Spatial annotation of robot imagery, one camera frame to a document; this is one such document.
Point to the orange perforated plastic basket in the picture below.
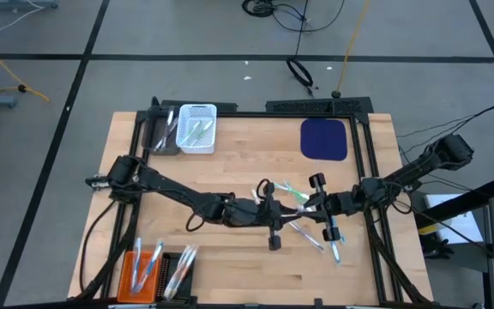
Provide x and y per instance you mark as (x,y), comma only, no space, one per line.
(124,274)

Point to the white perforated plastic basket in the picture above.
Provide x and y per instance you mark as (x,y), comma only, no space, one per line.
(187,111)

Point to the grey perforated plastic basket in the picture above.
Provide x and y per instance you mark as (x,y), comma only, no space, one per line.
(150,143)

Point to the clear plastic bags pile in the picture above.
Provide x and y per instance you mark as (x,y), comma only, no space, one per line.
(309,239)

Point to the black perforated panel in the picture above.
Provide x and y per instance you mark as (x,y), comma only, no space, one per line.
(320,106)

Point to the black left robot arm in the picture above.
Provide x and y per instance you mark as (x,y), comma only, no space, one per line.
(165,189)

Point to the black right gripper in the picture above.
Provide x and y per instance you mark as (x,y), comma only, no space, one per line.
(341,204)

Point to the black beam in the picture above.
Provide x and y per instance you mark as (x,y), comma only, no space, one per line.
(465,201)

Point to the black perforated plastic basket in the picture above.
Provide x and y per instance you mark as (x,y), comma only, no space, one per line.
(163,266)

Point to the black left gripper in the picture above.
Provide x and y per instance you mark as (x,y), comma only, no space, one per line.
(247,212)

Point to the dark blue square mat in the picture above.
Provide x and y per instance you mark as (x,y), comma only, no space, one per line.
(324,139)

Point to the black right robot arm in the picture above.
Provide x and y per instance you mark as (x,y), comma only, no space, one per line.
(418,169)

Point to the purple white toothbrush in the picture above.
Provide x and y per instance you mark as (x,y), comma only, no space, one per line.
(163,139)
(168,124)

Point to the blue white toothbrush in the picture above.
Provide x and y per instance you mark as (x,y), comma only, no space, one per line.
(336,253)
(136,266)
(150,266)
(343,238)

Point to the white paper box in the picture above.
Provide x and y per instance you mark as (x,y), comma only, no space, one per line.
(457,219)

